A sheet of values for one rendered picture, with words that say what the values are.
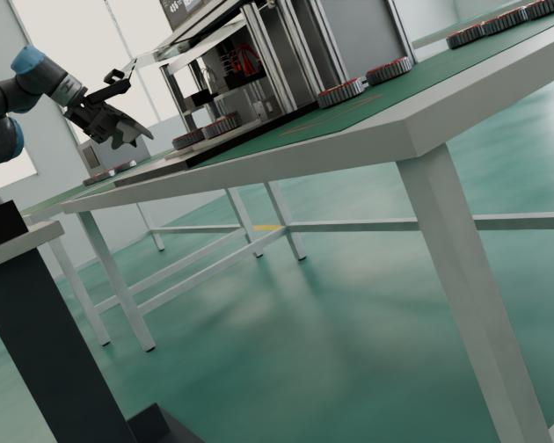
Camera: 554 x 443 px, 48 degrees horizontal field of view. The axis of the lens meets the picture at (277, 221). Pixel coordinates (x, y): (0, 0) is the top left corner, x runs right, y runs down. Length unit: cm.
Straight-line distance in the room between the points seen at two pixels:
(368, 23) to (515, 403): 114
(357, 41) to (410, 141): 100
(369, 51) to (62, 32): 514
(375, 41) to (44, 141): 494
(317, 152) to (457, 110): 21
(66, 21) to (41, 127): 108
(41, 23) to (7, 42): 38
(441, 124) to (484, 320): 27
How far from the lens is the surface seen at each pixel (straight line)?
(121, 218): 648
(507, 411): 96
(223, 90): 172
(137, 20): 689
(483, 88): 84
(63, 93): 156
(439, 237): 84
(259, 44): 158
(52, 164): 637
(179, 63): 202
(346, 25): 173
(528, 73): 91
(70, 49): 662
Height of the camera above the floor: 84
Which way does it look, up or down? 11 degrees down
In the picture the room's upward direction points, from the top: 23 degrees counter-clockwise
